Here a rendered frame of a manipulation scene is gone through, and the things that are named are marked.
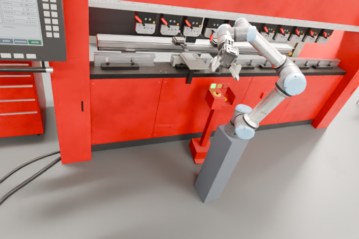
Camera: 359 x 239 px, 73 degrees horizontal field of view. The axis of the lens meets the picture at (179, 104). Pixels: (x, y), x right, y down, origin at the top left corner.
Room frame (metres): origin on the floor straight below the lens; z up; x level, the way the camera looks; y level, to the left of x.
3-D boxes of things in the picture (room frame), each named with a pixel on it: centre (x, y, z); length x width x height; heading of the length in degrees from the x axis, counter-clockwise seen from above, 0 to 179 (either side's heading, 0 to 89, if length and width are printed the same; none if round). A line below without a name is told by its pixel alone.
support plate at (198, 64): (1.93, -0.03, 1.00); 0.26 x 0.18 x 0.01; 29
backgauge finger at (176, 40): (2.20, 0.11, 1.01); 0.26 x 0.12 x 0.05; 29
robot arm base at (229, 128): (1.40, -0.44, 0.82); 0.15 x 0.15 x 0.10
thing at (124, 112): (2.33, -0.54, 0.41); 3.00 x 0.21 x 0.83; 119
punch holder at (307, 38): (2.72, -1.16, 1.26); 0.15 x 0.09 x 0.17; 119
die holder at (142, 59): (1.79, 0.53, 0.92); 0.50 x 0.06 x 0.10; 119
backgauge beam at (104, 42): (2.51, -0.16, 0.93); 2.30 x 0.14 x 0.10; 119
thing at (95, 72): (2.33, -0.54, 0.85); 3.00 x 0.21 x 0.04; 119
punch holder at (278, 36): (2.53, -0.81, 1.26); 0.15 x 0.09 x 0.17; 119
